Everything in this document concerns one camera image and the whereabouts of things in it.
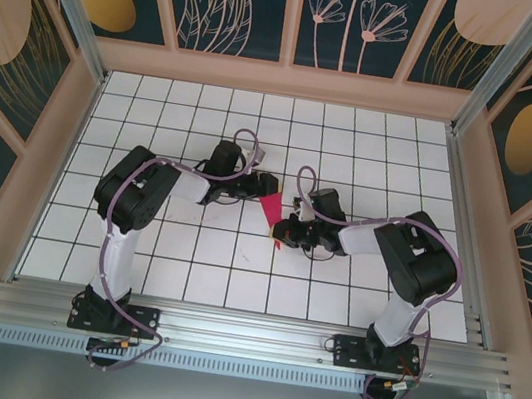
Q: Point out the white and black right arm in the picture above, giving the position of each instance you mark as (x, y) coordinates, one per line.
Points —
(398, 322)

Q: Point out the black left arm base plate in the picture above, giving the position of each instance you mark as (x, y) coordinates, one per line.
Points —
(145, 322)

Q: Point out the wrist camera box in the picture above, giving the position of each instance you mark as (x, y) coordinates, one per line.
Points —
(256, 156)
(299, 207)

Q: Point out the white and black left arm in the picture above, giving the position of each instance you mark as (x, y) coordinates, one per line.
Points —
(117, 262)

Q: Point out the aluminium table side rail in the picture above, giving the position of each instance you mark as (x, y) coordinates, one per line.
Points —
(476, 336)

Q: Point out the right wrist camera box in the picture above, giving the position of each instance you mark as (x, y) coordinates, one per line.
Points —
(299, 207)

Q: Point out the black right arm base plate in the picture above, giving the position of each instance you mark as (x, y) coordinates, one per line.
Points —
(345, 351)

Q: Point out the long aluminium mounting rail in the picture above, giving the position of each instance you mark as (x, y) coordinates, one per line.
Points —
(245, 333)

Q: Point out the aluminium corner post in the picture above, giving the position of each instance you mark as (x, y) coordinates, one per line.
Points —
(500, 69)
(80, 13)

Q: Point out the wall panel pink circle gold lines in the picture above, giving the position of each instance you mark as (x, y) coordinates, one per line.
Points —
(477, 15)

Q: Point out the pink paper sheet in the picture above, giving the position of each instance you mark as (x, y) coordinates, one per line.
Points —
(272, 208)

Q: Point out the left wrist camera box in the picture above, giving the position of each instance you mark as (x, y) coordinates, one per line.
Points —
(256, 156)

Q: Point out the wall panel with pink flowers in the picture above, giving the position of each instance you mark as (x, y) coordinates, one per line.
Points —
(331, 43)

